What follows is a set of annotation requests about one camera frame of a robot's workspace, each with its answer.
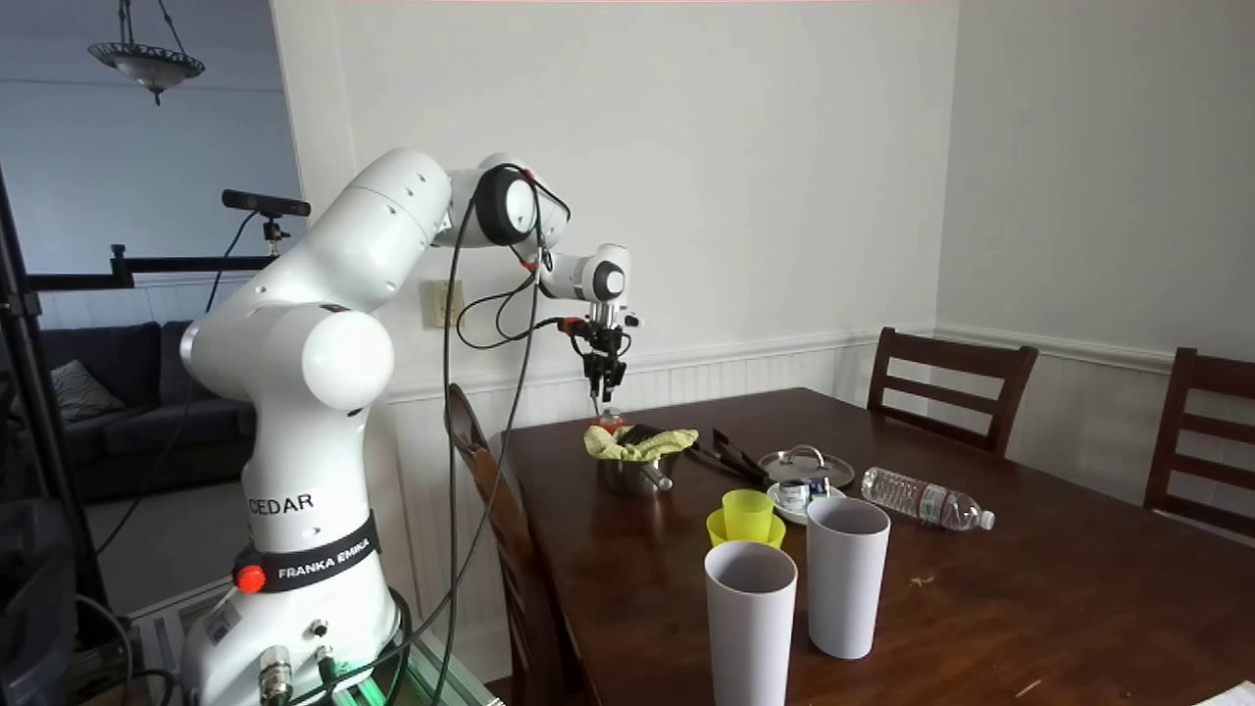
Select white bowl with items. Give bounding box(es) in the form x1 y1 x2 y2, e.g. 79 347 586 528
769 478 839 526

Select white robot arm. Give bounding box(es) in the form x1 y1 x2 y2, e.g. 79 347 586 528
179 150 630 706

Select clear plastic water bottle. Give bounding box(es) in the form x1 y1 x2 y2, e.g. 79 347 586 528
857 467 996 534

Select hanging ceiling lamp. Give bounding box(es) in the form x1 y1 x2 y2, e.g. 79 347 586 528
90 0 202 101

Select pot with yellow cloth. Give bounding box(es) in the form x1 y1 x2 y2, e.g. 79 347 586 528
584 423 698 498

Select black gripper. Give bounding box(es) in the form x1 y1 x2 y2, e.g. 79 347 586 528
572 321 630 414

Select yellow plastic bowl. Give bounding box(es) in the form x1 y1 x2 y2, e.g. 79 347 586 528
704 509 789 547

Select dark wooden chair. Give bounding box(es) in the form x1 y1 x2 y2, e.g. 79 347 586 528
866 329 1034 454
1142 347 1255 538

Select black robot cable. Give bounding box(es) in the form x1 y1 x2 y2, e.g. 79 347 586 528
426 168 579 706

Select glass pot lid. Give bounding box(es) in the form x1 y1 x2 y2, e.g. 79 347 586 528
762 443 856 490

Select brown wooden chair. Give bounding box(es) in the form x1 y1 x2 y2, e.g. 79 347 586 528
444 382 569 706

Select wall light switch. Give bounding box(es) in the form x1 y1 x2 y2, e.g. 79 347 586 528
419 279 458 329

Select dark sofa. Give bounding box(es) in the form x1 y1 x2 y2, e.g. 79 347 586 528
43 321 253 504

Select white tall cup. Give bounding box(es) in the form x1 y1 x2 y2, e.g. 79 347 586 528
701 539 796 706
809 498 891 660

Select black kitchen tongs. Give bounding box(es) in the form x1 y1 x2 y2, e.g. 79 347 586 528
688 430 769 490

